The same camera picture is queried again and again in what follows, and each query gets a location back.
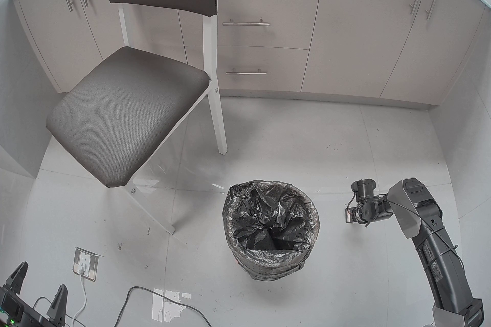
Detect black plastic bag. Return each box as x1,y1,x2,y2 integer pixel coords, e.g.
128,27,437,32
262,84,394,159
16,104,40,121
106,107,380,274
222,181,320,282

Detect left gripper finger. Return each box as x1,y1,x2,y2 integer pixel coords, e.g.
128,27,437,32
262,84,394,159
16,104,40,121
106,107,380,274
46,284,69,323
5,261,30,296

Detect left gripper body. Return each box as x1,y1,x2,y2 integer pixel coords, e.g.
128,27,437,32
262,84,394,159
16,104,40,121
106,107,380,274
0,285,74,327

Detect beige floor cabinet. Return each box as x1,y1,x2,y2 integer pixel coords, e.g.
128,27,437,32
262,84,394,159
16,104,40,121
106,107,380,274
11,0,491,112

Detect thin black cable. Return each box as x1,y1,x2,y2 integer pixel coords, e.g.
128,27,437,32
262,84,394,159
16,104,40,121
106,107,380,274
33,296,53,313

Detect white chair with grey seat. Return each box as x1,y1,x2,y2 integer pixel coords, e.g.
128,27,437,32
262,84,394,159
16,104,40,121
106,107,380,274
45,0,229,236

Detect white cable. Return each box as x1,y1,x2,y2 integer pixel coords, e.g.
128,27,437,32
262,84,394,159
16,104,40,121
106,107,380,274
71,267,90,325

